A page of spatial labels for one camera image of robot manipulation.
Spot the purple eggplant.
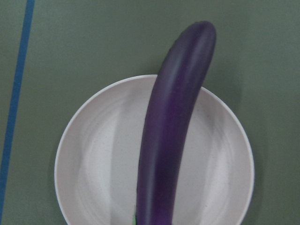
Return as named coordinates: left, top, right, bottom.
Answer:
left=135, top=21, right=216, bottom=225

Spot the pink plate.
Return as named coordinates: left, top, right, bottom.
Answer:
left=54, top=75, right=255, bottom=225

